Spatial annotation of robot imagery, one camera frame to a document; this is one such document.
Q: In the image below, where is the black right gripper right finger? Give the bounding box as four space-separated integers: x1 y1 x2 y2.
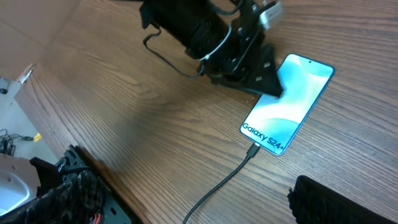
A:
287 175 394 224

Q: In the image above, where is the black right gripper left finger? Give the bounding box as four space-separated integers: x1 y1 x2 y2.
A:
1 171 104 224

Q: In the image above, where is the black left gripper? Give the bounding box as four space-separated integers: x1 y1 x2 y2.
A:
204 1 283 98

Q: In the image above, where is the Galaxy S24 smartphone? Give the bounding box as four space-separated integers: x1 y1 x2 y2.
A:
239 54 335 156

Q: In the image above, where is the black USB charging cable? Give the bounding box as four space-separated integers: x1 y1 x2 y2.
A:
182 142 261 224

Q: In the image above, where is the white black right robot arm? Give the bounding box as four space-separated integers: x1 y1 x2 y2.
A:
1 146 391 223

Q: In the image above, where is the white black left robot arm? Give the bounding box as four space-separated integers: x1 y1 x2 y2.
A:
139 0 283 97

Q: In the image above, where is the cardboard backdrop panel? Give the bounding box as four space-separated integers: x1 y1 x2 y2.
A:
1 0 79 80

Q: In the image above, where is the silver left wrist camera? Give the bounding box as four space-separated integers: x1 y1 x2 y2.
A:
259 1 284 30

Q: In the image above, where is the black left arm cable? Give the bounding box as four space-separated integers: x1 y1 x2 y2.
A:
142 27 203 79

